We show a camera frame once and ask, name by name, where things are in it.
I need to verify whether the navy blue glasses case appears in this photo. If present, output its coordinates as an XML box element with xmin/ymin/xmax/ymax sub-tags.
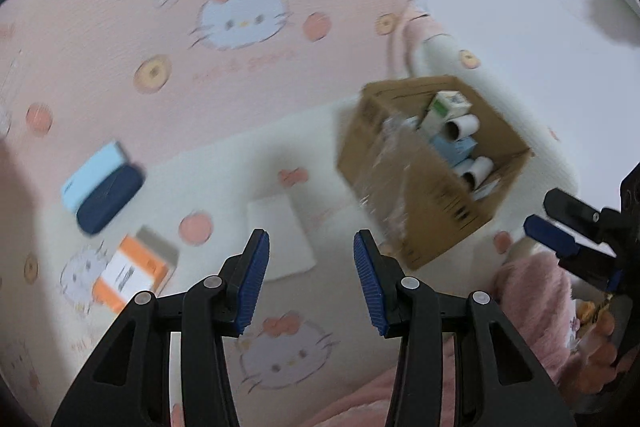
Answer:
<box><xmin>76</xmin><ymin>164</ymin><xmax>144</xmax><ymax>236</ymax></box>

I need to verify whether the light blue lucky box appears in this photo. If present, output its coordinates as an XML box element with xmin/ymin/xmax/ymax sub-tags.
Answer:
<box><xmin>61</xmin><ymin>141</ymin><xmax>127</xmax><ymax>212</ymax></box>

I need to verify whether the pink fluffy cloth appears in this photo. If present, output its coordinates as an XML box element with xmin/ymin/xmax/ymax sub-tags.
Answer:
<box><xmin>491</xmin><ymin>253</ymin><xmax>577</xmax><ymax>383</ymax></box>

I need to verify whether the orange white box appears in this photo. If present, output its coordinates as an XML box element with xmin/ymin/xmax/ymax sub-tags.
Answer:
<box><xmin>92</xmin><ymin>227</ymin><xmax>179</xmax><ymax>313</ymax></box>

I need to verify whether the white paper roll right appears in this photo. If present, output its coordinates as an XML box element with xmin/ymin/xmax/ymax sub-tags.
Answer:
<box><xmin>461</xmin><ymin>156</ymin><xmax>494</xmax><ymax>191</ymax></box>

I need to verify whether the white paper roll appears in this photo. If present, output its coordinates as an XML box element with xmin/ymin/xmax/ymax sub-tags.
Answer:
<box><xmin>442</xmin><ymin>114</ymin><xmax>480</xmax><ymax>142</ymax></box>
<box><xmin>461</xmin><ymin>156</ymin><xmax>494</xmax><ymax>191</ymax></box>

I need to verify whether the light blue seaweed box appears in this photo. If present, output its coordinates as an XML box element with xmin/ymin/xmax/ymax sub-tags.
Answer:
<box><xmin>431</xmin><ymin>134</ymin><xmax>477</xmax><ymax>167</ymax></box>

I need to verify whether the white paper roll left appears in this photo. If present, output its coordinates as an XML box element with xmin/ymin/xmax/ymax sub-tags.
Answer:
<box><xmin>442</xmin><ymin>114</ymin><xmax>480</xmax><ymax>142</ymax></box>

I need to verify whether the brown cardboard box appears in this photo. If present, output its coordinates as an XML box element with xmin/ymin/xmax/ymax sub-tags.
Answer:
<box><xmin>337</xmin><ymin>76</ymin><xmax>532</xmax><ymax>269</ymax></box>

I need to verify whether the white square pad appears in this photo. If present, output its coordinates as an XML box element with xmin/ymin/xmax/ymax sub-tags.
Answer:
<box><xmin>247</xmin><ymin>194</ymin><xmax>316</xmax><ymax>282</ymax></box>

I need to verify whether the green white carton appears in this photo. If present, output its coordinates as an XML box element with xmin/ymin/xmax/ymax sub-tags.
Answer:
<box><xmin>418</xmin><ymin>90</ymin><xmax>472</xmax><ymax>141</ymax></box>

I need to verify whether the pink hello kitty blanket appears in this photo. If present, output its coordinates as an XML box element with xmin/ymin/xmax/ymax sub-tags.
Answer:
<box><xmin>1</xmin><ymin>0</ymin><xmax>579</xmax><ymax>426</ymax></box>

